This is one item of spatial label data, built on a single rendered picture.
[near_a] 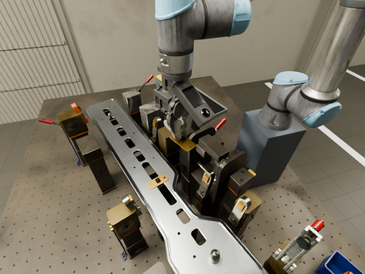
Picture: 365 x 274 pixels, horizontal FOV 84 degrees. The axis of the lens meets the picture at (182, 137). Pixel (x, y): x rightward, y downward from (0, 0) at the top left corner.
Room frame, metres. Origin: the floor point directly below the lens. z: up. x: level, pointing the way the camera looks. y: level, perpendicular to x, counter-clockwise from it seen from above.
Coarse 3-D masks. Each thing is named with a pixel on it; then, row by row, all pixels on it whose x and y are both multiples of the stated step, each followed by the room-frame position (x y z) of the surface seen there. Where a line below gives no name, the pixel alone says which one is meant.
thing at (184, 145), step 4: (172, 136) 0.45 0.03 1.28; (176, 140) 0.43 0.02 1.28; (180, 140) 0.42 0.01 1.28; (184, 140) 0.42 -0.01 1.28; (188, 140) 0.43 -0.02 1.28; (180, 144) 0.41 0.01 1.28; (184, 144) 0.41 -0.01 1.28; (188, 144) 0.41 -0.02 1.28; (192, 144) 0.41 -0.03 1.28; (184, 148) 0.40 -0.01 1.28; (188, 148) 0.40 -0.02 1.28; (192, 148) 0.40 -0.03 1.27
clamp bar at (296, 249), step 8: (304, 232) 0.19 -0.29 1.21; (312, 232) 0.19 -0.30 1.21; (296, 240) 0.19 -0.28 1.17; (304, 240) 0.17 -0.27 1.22; (312, 240) 0.18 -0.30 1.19; (288, 248) 0.18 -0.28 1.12; (296, 248) 0.18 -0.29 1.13; (304, 248) 0.16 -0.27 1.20; (280, 256) 0.18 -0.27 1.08; (288, 256) 0.18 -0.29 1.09; (296, 256) 0.17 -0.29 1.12; (288, 264) 0.16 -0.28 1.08
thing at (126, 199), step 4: (124, 196) 0.35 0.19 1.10; (128, 196) 0.35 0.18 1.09; (124, 200) 0.33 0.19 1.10; (128, 200) 0.33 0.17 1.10; (132, 200) 0.34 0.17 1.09; (128, 204) 0.32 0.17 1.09; (132, 204) 0.33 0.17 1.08; (136, 204) 0.37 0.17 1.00; (128, 208) 0.32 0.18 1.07; (132, 208) 0.33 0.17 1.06; (136, 208) 0.34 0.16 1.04; (140, 208) 0.35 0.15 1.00; (140, 212) 0.34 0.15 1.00
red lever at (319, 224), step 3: (315, 222) 0.24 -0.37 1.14; (318, 222) 0.24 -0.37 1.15; (321, 222) 0.24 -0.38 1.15; (312, 225) 0.24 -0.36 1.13; (315, 225) 0.24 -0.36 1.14; (318, 225) 0.23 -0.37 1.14; (321, 225) 0.23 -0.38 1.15; (324, 225) 0.23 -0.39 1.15; (318, 228) 0.23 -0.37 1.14; (321, 228) 0.23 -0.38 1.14; (318, 231) 0.22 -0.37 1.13; (285, 255) 0.18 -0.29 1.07; (282, 258) 0.18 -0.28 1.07; (285, 258) 0.17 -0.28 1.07; (288, 258) 0.17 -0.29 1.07; (282, 261) 0.17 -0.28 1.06; (285, 261) 0.17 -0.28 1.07; (288, 261) 0.17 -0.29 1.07
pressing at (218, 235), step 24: (96, 120) 0.87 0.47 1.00; (120, 120) 0.87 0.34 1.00; (120, 144) 0.69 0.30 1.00; (144, 144) 0.69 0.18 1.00; (168, 168) 0.54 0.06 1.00; (144, 192) 0.42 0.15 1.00; (168, 216) 0.33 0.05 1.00; (192, 216) 0.33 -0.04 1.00; (168, 240) 0.25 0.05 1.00; (192, 240) 0.25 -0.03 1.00; (216, 240) 0.25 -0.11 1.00; (240, 240) 0.25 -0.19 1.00; (192, 264) 0.18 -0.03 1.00; (216, 264) 0.18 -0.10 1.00; (240, 264) 0.18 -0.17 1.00
